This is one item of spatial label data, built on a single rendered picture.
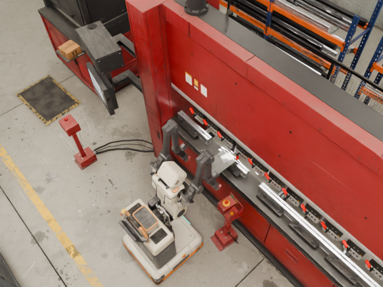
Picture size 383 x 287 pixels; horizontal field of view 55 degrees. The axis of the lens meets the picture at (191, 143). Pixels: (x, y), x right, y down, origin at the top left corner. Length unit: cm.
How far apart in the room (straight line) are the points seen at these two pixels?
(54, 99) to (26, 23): 214
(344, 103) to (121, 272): 293
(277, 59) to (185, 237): 219
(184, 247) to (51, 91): 332
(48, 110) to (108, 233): 222
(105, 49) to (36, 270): 255
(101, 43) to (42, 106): 264
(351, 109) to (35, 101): 468
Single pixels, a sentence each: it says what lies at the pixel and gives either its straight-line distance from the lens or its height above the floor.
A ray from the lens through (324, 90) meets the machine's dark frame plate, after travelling 254.
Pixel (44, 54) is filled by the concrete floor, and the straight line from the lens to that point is 683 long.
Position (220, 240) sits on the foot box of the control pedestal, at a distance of 422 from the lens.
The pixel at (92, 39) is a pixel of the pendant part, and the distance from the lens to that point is 355.
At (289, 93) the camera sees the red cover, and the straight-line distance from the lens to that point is 247.
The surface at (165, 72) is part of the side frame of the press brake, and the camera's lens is 365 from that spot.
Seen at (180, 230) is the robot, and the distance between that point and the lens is 407.
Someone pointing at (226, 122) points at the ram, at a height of 150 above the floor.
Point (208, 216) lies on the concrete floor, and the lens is 445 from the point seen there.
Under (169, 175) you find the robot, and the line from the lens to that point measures 314.
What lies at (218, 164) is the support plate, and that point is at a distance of 361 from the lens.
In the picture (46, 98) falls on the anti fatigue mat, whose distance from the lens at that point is 601.
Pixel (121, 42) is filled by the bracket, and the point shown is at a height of 170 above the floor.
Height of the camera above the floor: 403
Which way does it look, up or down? 54 degrees down
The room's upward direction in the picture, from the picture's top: 3 degrees counter-clockwise
